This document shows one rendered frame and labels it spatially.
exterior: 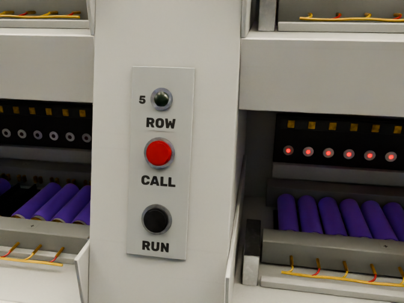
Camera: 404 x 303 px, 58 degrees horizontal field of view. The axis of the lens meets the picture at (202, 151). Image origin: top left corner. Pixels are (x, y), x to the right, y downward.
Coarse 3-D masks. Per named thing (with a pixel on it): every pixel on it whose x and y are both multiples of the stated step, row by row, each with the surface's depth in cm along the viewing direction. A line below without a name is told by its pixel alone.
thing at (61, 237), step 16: (0, 224) 31; (16, 224) 31; (32, 224) 31; (48, 224) 31; (64, 224) 31; (80, 224) 31; (0, 240) 31; (16, 240) 31; (32, 240) 31; (48, 240) 30; (64, 240) 30; (80, 240) 30
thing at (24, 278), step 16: (0, 144) 44; (48, 160) 43; (64, 160) 43; (80, 160) 43; (0, 256) 31; (80, 256) 23; (0, 272) 29; (16, 272) 29; (32, 272) 29; (48, 272) 29; (64, 272) 29; (80, 272) 24; (0, 288) 28; (16, 288) 28; (32, 288) 28; (48, 288) 28; (64, 288) 28; (80, 288) 24
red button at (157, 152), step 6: (150, 144) 23; (156, 144) 23; (162, 144) 23; (150, 150) 23; (156, 150) 23; (162, 150) 23; (168, 150) 23; (150, 156) 23; (156, 156) 23; (162, 156) 23; (168, 156) 23; (150, 162) 23; (156, 162) 23; (162, 162) 23
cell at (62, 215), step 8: (80, 192) 37; (88, 192) 38; (72, 200) 36; (80, 200) 36; (88, 200) 37; (64, 208) 34; (72, 208) 35; (80, 208) 35; (56, 216) 33; (64, 216) 33; (72, 216) 34
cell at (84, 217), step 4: (88, 204) 35; (84, 208) 35; (88, 208) 34; (80, 212) 34; (84, 212) 34; (88, 212) 34; (76, 216) 33; (80, 216) 33; (84, 216) 33; (88, 216) 33; (76, 220) 33; (80, 220) 33; (84, 220) 33; (88, 220) 33; (84, 224) 33; (88, 224) 33
